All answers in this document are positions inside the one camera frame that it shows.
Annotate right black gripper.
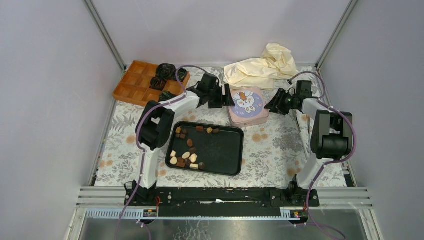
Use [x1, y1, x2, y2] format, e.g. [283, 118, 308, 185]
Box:
[263, 88, 297, 116]

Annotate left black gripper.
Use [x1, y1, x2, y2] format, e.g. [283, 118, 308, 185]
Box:
[205, 83, 233, 109]

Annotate pink grid box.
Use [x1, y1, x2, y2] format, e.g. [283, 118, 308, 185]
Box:
[229, 110, 269, 128]

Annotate silver metal tray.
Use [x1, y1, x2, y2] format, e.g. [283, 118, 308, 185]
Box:
[228, 87, 269, 115]

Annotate black plastic tray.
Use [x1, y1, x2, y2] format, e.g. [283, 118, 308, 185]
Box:
[164, 121, 244, 177]

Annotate metal serving tongs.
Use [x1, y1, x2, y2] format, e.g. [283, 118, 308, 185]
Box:
[291, 110, 314, 159]

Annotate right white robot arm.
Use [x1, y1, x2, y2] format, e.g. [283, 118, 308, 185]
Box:
[265, 80, 356, 206]

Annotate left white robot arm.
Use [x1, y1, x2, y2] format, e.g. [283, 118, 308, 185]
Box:
[130, 72, 235, 206]

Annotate white oval chocolate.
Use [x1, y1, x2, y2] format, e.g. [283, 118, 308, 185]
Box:
[181, 151, 191, 160]

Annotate cream cloth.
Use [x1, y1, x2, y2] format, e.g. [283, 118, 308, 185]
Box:
[223, 43, 298, 90]

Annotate dark paper cup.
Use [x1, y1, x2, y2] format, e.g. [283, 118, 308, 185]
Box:
[159, 91, 176, 102]
[156, 63, 176, 80]
[171, 68, 188, 83]
[149, 77, 167, 91]

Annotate orange compartment box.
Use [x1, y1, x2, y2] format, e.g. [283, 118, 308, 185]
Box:
[112, 61, 190, 107]

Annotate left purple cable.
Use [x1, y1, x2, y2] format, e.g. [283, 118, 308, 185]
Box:
[114, 65, 208, 240]

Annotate purple cable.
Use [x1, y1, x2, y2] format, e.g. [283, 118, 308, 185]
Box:
[288, 71, 359, 239]
[114, 65, 208, 240]

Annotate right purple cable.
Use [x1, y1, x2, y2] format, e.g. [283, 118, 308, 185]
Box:
[288, 71, 359, 239]

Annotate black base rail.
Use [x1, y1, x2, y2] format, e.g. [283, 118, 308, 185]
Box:
[124, 187, 320, 218]

